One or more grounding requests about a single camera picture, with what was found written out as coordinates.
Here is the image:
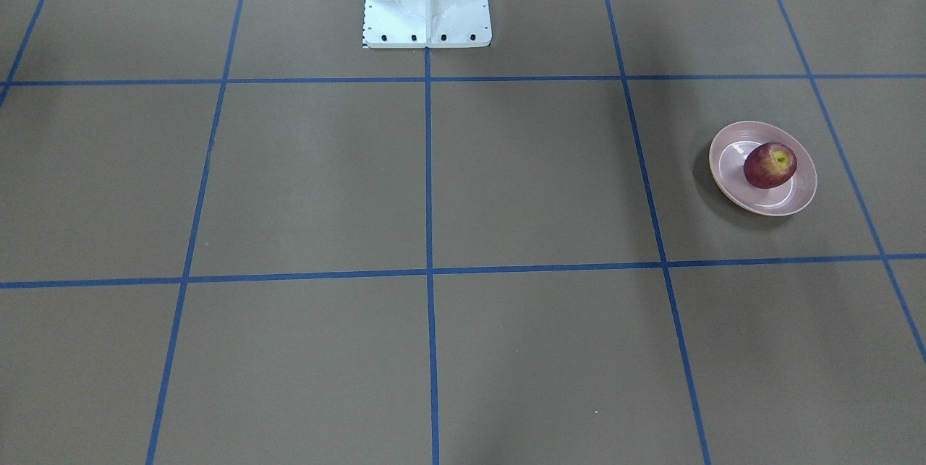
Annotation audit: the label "red apple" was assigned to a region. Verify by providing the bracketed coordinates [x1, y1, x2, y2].
[743, 142, 797, 190]

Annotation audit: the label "pink plate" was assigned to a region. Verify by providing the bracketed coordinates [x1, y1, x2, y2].
[709, 120, 817, 217]

